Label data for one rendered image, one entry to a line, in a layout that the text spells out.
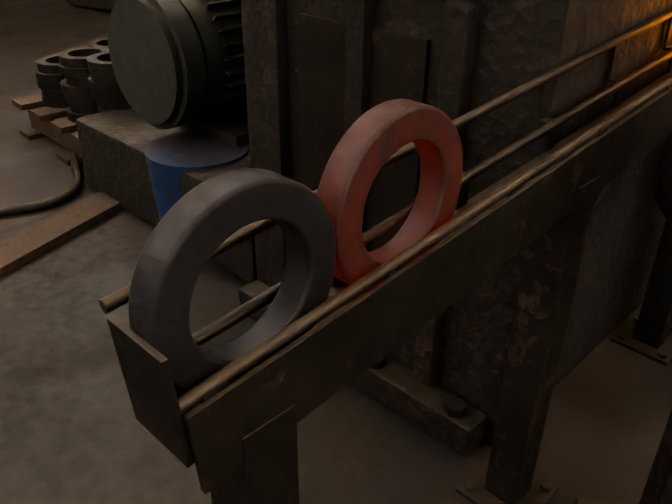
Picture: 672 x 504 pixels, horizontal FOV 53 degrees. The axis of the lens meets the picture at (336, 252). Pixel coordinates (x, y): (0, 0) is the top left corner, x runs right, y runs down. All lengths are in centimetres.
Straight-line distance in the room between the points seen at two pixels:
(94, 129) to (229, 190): 180
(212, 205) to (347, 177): 14
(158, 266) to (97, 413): 102
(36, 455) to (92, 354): 30
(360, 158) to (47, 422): 106
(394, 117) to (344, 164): 6
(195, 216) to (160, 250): 3
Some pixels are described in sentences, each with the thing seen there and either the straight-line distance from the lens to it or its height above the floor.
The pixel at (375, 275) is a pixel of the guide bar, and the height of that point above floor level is 64.
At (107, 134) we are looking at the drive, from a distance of 220.
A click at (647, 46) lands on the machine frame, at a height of 71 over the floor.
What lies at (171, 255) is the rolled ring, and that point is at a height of 74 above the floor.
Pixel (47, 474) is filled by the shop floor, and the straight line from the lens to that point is 139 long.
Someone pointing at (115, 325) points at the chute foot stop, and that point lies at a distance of 52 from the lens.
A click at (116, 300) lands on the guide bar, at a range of 54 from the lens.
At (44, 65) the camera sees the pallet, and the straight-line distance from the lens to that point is 283.
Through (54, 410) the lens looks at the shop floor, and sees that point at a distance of 151.
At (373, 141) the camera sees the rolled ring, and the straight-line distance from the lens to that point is 57.
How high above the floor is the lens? 97
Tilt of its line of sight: 30 degrees down
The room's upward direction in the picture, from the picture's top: 1 degrees clockwise
